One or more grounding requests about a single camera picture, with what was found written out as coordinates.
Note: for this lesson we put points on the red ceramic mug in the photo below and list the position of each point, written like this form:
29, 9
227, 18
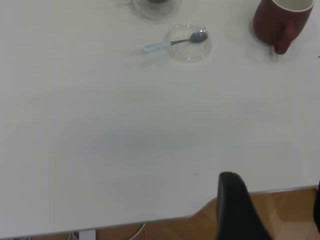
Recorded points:
272, 25

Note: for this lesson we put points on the clear glass cup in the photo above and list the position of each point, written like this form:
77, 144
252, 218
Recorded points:
157, 11

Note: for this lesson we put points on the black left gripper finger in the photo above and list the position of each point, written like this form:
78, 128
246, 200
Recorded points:
237, 212

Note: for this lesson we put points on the black object at edge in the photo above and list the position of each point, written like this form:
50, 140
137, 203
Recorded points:
317, 202

